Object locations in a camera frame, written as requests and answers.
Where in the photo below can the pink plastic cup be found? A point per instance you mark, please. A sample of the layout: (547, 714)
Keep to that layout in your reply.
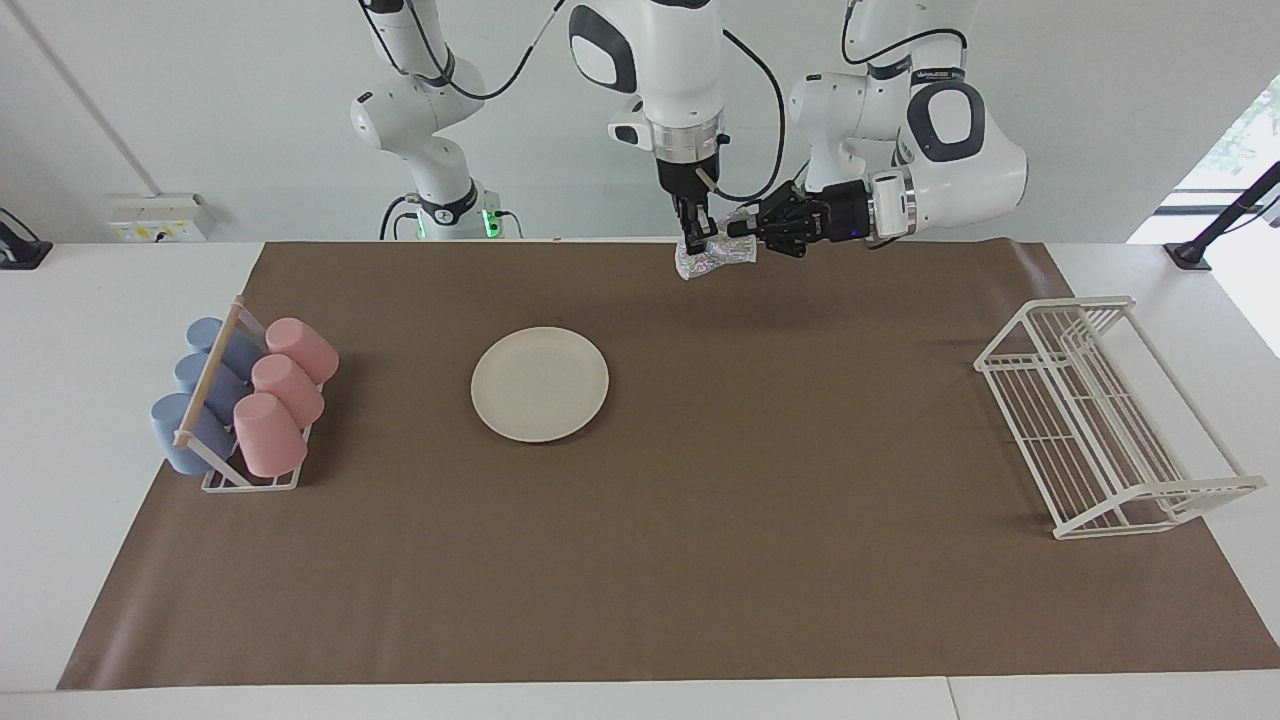
(268, 435)
(305, 345)
(290, 388)

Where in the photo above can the bright window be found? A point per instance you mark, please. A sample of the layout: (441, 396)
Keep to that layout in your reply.
(1230, 140)

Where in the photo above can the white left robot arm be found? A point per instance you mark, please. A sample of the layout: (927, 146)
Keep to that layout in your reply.
(960, 170)

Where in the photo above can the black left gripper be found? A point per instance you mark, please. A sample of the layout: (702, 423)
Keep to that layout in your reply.
(840, 215)

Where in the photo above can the brown table mat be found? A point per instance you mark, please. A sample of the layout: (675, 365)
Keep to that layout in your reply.
(700, 560)

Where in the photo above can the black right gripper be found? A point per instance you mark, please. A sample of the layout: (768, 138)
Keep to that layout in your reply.
(688, 178)

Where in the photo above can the white cup holder rack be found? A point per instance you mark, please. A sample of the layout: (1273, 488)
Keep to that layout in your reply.
(250, 485)

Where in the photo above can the cream round plate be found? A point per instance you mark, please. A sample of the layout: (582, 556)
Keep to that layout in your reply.
(540, 385)

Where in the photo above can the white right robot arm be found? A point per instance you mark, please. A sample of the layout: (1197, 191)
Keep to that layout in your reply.
(670, 60)

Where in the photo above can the clear plastic bag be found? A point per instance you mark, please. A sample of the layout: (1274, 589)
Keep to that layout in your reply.
(720, 260)

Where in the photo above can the black table clamp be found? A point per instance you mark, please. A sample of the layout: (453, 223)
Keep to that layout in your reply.
(20, 250)

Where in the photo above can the white wall power strip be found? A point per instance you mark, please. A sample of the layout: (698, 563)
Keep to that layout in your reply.
(160, 218)

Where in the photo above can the blue plastic cup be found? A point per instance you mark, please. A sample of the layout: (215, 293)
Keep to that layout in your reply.
(203, 335)
(165, 440)
(190, 375)

